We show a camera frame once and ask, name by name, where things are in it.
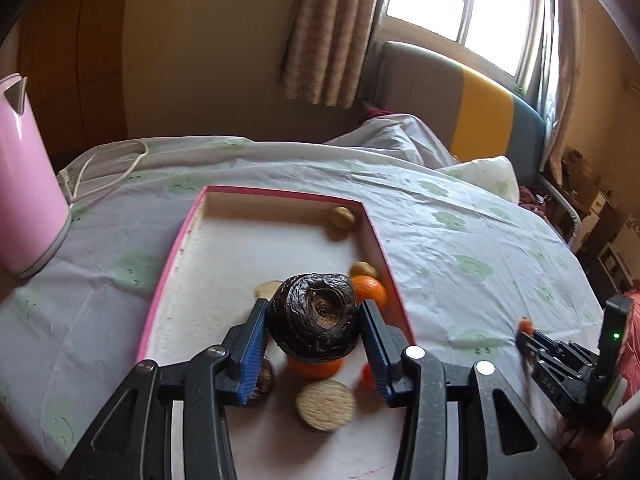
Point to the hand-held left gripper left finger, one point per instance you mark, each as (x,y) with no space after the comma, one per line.
(250,360)

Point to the person's right forearm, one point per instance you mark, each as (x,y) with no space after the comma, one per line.
(592,452)

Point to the window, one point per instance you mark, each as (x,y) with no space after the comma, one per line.
(460,5)

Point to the sheer patterned curtain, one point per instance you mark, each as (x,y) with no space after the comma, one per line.
(562,60)

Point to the dark brown water chestnut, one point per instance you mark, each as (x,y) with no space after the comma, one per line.
(264,380)

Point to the small yellow fruit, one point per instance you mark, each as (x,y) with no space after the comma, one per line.
(342,217)
(364,269)

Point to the pink-rimmed shallow box tray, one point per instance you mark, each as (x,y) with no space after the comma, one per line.
(225,270)

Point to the stack of cardboard boxes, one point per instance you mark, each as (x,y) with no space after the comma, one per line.
(595,200)

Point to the beige round cracker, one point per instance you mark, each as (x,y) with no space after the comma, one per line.
(267,289)

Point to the tiny orange fruit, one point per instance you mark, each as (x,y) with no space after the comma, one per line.
(525,326)

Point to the tan round cut slice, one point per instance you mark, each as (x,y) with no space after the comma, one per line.
(325,405)

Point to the pink blanket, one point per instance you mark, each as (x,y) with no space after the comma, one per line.
(634,315)

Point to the beige patterned curtain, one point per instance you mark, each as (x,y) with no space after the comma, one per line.
(330,30)

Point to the grey metal bed rail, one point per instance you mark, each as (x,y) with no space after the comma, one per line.
(567,210)

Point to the wooden wardrobe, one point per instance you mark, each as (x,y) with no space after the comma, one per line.
(65,50)

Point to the dark red cloth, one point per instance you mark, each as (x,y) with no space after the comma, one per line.
(377,111)

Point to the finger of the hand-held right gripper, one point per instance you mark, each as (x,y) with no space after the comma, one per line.
(531,352)
(547,342)

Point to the white duvet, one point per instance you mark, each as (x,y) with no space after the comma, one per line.
(395,137)

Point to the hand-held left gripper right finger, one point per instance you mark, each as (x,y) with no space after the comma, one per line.
(377,360)

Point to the red cherry tomato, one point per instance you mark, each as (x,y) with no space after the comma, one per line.
(367,377)

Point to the dark brown round fruit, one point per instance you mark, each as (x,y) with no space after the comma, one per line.
(312,315)

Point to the grey yellow blue headboard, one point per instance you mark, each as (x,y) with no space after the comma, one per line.
(425,90)

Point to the pink electric kettle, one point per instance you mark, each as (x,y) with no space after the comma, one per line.
(27,185)

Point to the white pillow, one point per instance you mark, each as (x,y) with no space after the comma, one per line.
(487,175)

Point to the small tangerine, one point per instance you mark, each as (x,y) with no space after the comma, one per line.
(371,292)

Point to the large orange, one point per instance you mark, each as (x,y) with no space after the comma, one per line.
(315,369)

